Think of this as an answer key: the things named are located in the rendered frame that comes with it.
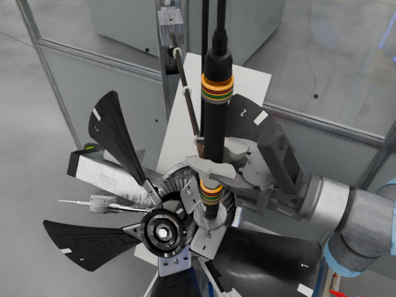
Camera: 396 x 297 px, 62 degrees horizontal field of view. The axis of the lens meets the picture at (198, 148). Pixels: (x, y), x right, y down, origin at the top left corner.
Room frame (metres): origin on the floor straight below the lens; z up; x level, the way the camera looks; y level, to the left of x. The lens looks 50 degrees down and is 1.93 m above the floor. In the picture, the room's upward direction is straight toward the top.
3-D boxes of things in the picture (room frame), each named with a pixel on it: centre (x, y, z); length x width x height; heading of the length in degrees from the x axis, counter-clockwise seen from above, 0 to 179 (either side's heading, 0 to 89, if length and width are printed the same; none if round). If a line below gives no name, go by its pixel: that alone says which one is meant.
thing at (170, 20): (0.97, 0.09, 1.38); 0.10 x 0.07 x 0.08; 10
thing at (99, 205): (0.50, 0.28, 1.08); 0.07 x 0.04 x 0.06; 76
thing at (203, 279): (0.37, 0.00, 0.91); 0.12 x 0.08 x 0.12; 155
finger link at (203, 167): (0.32, -0.02, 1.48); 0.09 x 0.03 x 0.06; 75
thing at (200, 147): (0.65, 0.03, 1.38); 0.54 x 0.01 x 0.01; 10
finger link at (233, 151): (0.38, -0.04, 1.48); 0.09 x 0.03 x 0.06; 55
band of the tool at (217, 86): (0.35, -0.03, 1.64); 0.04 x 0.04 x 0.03
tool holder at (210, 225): (0.36, -0.02, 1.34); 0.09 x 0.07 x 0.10; 10
